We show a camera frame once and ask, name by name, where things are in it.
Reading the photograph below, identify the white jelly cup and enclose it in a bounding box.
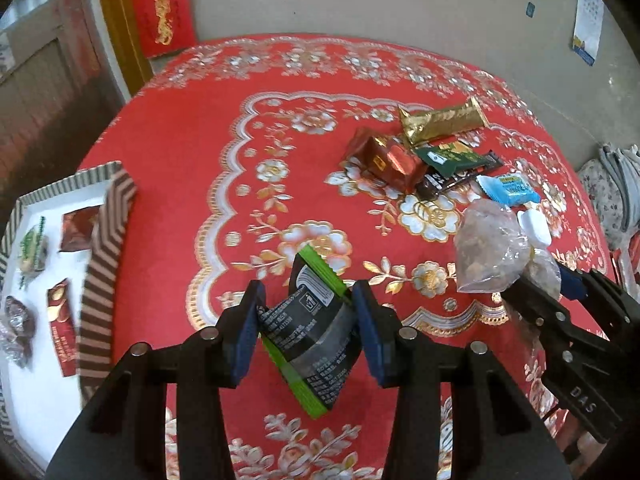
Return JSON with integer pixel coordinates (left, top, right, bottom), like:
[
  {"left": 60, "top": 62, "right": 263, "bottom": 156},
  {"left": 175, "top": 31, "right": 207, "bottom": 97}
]
[{"left": 516, "top": 209, "right": 552, "bottom": 247}]

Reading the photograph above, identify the clear bag of nuts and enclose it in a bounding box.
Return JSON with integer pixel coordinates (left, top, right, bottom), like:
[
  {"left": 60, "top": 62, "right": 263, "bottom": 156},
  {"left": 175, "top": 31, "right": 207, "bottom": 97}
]
[{"left": 454, "top": 200, "right": 561, "bottom": 299}]

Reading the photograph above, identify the blue snack packet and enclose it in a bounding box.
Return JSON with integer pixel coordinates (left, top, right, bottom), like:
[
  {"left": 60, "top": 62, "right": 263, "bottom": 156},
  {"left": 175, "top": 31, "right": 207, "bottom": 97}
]
[{"left": 476, "top": 174, "right": 540, "bottom": 207}]

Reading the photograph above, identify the black green snack packet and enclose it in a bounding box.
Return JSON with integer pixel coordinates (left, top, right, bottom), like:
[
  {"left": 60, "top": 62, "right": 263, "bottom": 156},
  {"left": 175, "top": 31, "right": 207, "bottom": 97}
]
[{"left": 258, "top": 245, "right": 362, "bottom": 419}]

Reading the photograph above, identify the dark brown coffee stick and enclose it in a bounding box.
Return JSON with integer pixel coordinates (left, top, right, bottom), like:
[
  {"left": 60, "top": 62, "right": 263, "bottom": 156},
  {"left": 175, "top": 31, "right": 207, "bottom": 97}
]
[{"left": 416, "top": 151, "right": 503, "bottom": 200}]

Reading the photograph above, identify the dark green cracker packet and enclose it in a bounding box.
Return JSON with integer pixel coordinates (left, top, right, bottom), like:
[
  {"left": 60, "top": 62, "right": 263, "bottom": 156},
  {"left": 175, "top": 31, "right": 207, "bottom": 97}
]
[{"left": 414, "top": 141, "right": 489, "bottom": 178}]

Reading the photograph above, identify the long gold snack bar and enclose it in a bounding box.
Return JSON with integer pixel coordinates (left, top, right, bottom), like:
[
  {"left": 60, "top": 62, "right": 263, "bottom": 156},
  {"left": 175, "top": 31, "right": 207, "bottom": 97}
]
[{"left": 398, "top": 96, "right": 488, "bottom": 148}]

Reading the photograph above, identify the red foil snack packet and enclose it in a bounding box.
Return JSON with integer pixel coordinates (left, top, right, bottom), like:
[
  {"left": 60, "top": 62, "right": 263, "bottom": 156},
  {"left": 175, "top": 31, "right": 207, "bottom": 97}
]
[{"left": 344, "top": 127, "right": 426, "bottom": 193}]

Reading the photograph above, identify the floral cushion chair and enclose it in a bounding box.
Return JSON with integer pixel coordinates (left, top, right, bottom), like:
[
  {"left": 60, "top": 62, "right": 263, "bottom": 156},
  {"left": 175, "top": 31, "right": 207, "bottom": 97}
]
[{"left": 578, "top": 143, "right": 639, "bottom": 249}]

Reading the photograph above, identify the red gold narrow packet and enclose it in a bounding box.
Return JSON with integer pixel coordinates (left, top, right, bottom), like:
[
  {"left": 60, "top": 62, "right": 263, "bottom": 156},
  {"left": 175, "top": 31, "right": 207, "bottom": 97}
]
[{"left": 47, "top": 278, "right": 76, "bottom": 377}]

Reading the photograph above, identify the dark wrapped candy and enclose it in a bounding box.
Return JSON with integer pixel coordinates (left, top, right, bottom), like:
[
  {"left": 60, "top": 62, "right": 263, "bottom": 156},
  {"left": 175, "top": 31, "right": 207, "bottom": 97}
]
[{"left": 1, "top": 296, "right": 35, "bottom": 368}]

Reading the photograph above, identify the striped white tray box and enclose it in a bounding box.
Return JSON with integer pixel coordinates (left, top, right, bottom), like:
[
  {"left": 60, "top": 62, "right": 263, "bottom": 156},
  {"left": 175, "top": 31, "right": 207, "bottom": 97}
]
[{"left": 1, "top": 162, "right": 137, "bottom": 478}]

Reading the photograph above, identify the green cookie packet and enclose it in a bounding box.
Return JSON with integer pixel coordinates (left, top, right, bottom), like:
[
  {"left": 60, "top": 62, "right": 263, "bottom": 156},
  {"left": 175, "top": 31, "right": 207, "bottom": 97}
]
[{"left": 18, "top": 216, "right": 48, "bottom": 289}]

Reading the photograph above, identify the small red foil candy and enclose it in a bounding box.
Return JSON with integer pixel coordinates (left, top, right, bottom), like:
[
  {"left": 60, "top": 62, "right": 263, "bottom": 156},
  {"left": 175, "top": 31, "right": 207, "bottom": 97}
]
[{"left": 58, "top": 206, "right": 100, "bottom": 252}]

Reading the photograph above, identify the red floral tablecloth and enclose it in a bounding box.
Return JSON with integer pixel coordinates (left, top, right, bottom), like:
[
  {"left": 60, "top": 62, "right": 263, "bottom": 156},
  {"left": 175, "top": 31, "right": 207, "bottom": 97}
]
[{"left": 77, "top": 36, "right": 608, "bottom": 434}]

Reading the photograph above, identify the brown metal door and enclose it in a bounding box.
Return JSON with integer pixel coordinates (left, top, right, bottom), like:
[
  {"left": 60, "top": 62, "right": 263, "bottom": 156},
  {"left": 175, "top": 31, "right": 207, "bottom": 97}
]
[{"left": 1, "top": 0, "right": 122, "bottom": 204}]

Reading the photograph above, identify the wall calendar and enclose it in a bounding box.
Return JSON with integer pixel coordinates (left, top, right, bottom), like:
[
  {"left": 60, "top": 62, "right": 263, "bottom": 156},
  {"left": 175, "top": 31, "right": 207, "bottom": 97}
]
[{"left": 572, "top": 0, "right": 604, "bottom": 66}]

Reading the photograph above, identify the lower red wall paper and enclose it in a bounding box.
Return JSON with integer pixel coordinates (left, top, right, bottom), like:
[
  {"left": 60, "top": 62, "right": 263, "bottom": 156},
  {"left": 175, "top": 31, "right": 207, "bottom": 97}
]
[{"left": 132, "top": 0, "right": 198, "bottom": 58}]

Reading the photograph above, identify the wooden door frame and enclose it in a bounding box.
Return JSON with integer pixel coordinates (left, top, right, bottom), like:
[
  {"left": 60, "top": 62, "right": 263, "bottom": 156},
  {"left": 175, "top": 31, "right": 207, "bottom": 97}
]
[{"left": 100, "top": 0, "right": 153, "bottom": 96}]

